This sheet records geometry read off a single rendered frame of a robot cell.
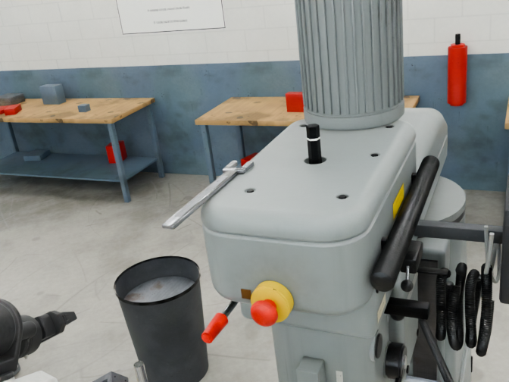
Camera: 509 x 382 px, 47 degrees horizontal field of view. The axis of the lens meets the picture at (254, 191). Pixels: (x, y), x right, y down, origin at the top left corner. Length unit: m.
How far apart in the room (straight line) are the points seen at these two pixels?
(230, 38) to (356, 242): 5.02
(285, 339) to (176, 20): 5.11
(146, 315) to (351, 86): 2.24
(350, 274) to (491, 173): 4.69
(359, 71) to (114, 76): 5.57
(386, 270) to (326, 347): 0.28
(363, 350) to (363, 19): 0.57
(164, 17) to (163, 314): 3.62
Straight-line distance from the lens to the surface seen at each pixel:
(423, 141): 1.48
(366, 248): 0.82
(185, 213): 0.83
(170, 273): 3.49
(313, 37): 1.10
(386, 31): 1.11
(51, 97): 6.76
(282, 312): 0.84
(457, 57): 5.05
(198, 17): 5.86
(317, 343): 1.06
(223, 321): 0.92
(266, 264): 0.83
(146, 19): 6.17
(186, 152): 6.34
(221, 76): 5.86
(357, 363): 1.07
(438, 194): 1.64
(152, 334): 3.20
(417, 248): 1.12
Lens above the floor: 2.23
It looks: 23 degrees down
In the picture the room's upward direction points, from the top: 7 degrees counter-clockwise
